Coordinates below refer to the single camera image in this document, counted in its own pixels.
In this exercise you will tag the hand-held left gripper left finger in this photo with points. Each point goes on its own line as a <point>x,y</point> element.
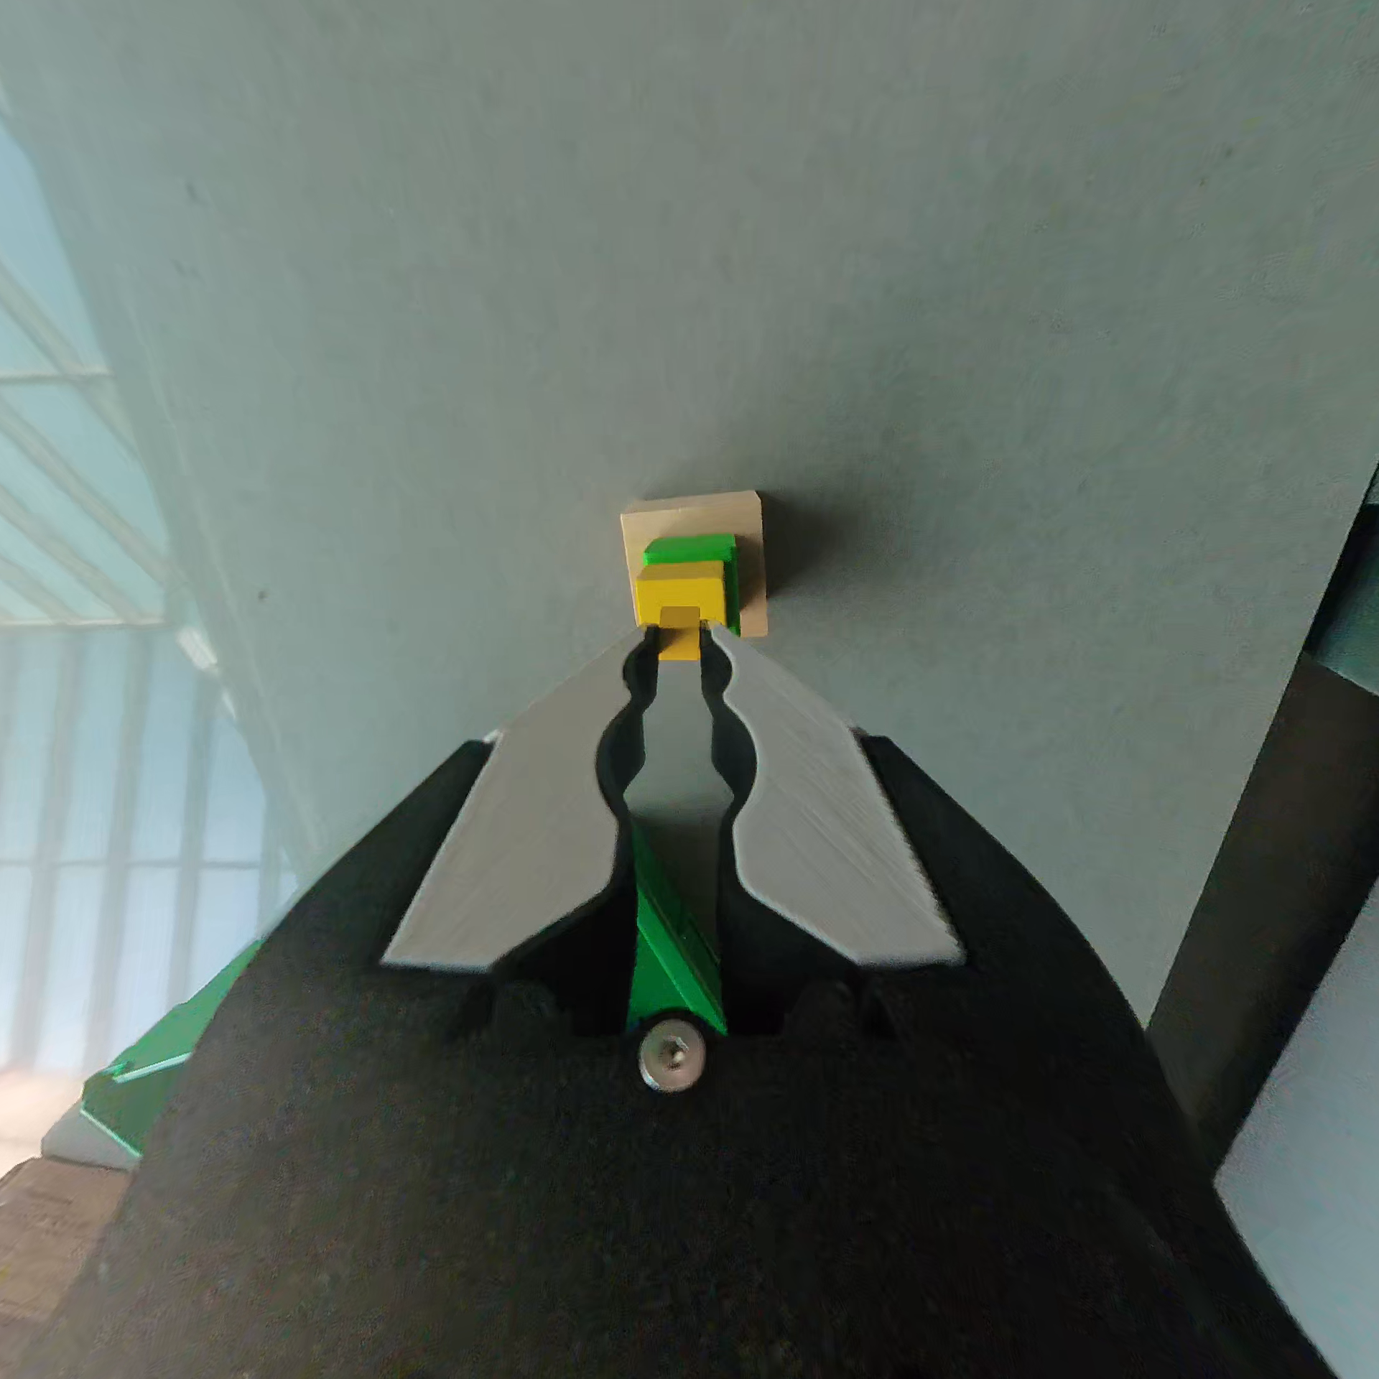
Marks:
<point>517,863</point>

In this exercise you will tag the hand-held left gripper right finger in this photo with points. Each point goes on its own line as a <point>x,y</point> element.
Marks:
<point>840,863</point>

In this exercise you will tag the green plastic bin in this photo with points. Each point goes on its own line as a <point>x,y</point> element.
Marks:
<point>668,971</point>

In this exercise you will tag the tiny yellow wooden cube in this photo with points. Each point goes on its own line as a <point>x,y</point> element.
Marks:
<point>681,642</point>

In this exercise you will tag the large plain wooden cube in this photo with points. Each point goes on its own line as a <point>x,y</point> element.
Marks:
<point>748,528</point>

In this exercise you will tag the green wooden cube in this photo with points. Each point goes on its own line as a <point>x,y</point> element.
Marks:
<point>689,548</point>

